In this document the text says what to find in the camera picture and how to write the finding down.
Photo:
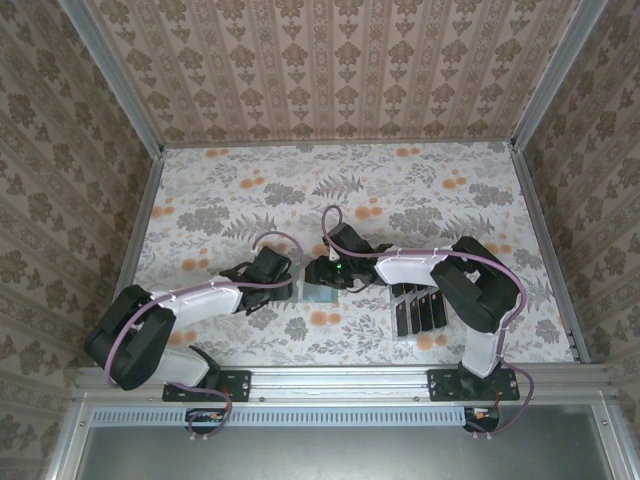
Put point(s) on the aluminium frame post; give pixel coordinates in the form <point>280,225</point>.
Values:
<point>556,75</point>
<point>114,75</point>

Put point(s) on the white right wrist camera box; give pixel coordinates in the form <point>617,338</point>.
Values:
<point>332,252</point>

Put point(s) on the thin aluminium table edge rail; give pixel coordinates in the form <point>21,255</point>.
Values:
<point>340,144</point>

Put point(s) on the clear plastic card tray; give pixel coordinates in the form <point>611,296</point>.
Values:
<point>402,339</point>

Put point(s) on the black credit card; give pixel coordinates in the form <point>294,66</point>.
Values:
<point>426,313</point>
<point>402,320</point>
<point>409,290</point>
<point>415,316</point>
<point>438,312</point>
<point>398,291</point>

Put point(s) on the grey metal panel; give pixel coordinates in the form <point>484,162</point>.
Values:
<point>325,455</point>

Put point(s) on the long aluminium mounting rail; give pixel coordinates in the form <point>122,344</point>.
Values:
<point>340,382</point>

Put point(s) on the floral paper table cover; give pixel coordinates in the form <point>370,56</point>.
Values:
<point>300,175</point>

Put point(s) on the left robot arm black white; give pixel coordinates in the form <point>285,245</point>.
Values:
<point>200,305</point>

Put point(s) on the aluminium panel frame profile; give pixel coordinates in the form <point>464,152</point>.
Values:
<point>67,450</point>
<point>607,450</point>

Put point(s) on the black connector box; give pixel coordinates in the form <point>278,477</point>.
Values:
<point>482,415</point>
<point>205,416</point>

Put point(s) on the green card holder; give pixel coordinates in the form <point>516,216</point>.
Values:
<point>320,295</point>

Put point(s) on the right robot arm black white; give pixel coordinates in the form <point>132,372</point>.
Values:
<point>415,270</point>

